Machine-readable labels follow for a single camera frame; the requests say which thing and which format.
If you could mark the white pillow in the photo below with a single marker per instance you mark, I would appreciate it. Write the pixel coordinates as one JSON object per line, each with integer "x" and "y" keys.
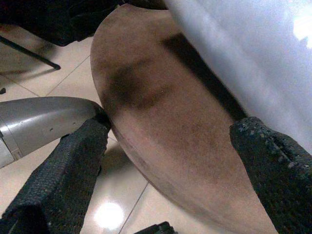
{"x": 256, "y": 61}

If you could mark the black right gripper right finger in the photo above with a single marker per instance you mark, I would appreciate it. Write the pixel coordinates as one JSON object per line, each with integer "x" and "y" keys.
{"x": 282, "y": 175}

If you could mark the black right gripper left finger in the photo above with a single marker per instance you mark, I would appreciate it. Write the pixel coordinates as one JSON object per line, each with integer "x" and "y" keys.
{"x": 56, "y": 185}

